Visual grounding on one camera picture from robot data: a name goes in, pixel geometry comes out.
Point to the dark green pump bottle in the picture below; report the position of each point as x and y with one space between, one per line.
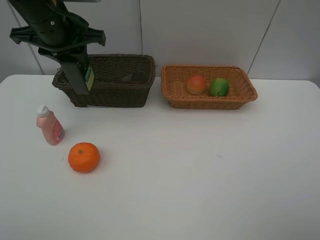
81 77

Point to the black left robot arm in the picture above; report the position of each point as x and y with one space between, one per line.
19 5

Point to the orange mandarin fruit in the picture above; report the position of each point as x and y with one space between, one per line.
84 157

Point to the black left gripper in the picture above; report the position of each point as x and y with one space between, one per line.
60 35

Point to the pink bottle white cap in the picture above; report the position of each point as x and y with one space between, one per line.
51 128

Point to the green lime fruit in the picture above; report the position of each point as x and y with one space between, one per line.
219 87

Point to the translucent purple plastic cup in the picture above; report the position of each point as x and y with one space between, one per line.
134 78

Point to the red orange peach fruit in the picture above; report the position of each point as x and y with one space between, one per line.
196 85

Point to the light orange wicker basket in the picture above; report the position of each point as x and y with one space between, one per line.
174 79

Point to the dark brown wicker basket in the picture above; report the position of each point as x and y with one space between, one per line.
105 91

